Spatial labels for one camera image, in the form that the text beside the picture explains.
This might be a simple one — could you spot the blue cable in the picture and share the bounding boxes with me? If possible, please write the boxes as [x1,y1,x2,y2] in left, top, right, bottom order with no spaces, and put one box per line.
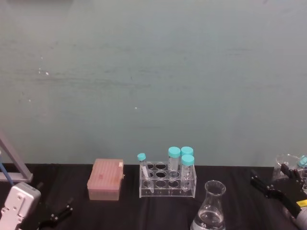
[0,162,14,186]

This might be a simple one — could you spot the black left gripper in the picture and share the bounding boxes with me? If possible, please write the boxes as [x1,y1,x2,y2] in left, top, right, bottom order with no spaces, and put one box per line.
[35,182,74,230]

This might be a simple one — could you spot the clear glass conical flask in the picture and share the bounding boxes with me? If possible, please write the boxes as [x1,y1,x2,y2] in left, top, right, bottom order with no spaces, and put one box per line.
[190,180,227,230]

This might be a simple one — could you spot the pink translucent pipette tip box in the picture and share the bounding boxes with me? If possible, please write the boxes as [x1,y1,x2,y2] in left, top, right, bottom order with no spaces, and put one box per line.
[86,158,126,201]

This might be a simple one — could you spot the black table cloth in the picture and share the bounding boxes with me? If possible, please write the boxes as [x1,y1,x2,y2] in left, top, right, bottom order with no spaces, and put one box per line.
[0,163,307,230]

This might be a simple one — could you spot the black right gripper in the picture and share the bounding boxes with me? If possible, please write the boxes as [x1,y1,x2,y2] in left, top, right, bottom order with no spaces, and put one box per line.
[250,163,307,219]

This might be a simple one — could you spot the large tube with teal cap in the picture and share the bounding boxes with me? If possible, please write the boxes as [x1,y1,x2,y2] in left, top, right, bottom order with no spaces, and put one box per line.
[180,146,194,158]
[167,146,181,183]
[181,154,195,192]

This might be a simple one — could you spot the grey metal frame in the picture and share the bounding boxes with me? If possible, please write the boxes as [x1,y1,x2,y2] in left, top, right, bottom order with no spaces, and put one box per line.
[0,130,34,183]

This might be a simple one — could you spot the small tube with teal cap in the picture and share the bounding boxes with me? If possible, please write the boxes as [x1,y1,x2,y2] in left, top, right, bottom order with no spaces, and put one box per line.
[137,152,154,194]

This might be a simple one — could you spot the clear acrylic tube rack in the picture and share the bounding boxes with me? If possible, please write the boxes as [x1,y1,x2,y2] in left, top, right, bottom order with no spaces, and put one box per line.
[139,161,196,199]

